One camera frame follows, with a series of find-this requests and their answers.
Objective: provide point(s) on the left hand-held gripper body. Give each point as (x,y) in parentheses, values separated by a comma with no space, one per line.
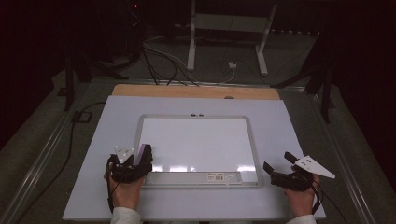
(124,174)

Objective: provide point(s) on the black tripod stand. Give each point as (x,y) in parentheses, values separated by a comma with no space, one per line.
(69,81)
(325,93)

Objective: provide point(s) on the white plug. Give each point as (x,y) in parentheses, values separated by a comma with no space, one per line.
(232,65)

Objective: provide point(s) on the large white table sheet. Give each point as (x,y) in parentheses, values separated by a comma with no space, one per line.
(102,124)

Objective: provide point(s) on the person's left hand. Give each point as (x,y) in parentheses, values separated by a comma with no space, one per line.
(124,194)

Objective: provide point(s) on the metal floor rail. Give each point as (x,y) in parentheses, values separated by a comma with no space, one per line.
(345,174)
(34,174)

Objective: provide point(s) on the silver-framed whiteboard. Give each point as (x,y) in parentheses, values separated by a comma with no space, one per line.
(199,143)

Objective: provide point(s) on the dark device with red light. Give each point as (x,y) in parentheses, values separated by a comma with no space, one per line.
(135,5)

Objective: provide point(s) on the person's right hand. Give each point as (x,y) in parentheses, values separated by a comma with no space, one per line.
(300,200)

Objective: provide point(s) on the purple whiteboard eraser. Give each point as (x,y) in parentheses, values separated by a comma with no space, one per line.
(141,153)

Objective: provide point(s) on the grey metal stand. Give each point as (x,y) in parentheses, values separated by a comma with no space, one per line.
(190,46)

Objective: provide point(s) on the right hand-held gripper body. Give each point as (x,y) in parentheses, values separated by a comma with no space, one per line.
(292,182)

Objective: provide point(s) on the black floor socket plate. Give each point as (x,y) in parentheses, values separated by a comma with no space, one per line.
(82,117)

